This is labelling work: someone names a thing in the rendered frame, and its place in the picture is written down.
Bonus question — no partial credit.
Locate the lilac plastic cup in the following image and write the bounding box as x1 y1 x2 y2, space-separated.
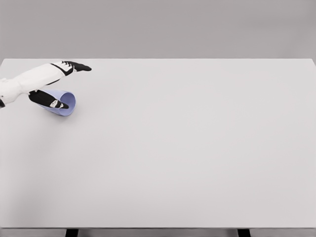
36 89 77 117

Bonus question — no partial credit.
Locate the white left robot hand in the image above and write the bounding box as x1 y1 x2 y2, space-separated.
13 60 92 110

